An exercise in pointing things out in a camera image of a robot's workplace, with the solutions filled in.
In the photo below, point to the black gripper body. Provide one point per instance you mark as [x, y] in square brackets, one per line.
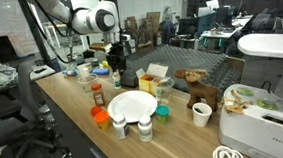
[117, 55]

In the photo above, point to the clear plastic cup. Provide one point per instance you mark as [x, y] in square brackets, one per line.
[88, 84]
[164, 92]

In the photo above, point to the spice bottle orange cap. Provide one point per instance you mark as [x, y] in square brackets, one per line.
[98, 98]

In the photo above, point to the teal lid dough can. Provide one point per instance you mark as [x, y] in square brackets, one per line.
[162, 116]

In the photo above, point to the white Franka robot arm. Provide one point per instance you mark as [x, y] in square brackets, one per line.
[84, 21]

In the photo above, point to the white paper plate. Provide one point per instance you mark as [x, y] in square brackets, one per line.
[131, 106]

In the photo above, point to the yellow mustard bottle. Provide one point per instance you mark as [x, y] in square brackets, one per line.
[105, 64]

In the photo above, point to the small green can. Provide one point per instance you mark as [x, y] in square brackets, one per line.
[95, 63]

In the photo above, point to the small white cup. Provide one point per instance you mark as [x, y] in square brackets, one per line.
[86, 73]

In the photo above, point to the small black stand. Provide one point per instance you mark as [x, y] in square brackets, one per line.
[88, 54]

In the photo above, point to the red plush ball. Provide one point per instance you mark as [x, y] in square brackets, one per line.
[95, 110]

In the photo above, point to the small colourful toy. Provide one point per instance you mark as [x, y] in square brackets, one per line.
[70, 73]

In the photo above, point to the stacked cardboard boxes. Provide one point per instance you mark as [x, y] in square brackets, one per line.
[152, 21]

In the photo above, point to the orange lid yellow dough can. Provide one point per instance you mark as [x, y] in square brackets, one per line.
[101, 120]

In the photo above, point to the white pill bottle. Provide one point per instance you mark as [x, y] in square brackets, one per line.
[145, 129]
[120, 127]

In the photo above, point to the grey foam floor mat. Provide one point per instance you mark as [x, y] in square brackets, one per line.
[180, 58]

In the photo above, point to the white side table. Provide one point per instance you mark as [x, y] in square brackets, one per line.
[49, 73]

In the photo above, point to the black phone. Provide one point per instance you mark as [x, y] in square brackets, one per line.
[40, 70]

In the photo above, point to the brown moose plush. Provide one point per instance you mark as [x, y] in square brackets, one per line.
[200, 90]

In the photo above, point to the black stand pole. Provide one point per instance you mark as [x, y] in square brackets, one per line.
[35, 29]

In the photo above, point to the white paper cup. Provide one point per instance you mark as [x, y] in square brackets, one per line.
[202, 116]

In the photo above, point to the white office desk green legs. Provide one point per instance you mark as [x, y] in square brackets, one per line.
[222, 34]

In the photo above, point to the white computer monitor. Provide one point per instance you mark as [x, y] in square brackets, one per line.
[213, 4]

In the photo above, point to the dark panel tan edge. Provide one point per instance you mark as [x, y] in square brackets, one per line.
[236, 69]

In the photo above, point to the brown dried plant pieces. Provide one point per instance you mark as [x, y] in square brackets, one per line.
[233, 106]

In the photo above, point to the white countertop appliance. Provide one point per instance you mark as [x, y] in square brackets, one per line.
[252, 131]

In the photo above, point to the grey background office chair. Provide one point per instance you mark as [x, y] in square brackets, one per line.
[261, 21]

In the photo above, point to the white arched lamp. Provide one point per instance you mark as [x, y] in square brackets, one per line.
[269, 45]

